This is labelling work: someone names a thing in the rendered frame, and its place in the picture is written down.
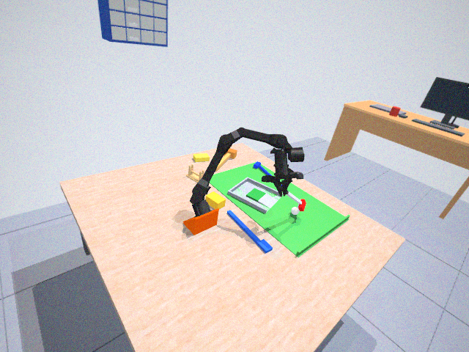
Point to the orange mallet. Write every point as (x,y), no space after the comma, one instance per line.
(229,154)

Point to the green putting mat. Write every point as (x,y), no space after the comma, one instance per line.
(293,231)

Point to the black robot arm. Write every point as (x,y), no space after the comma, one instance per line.
(295,154)

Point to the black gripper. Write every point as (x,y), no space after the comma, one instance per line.
(281,168)

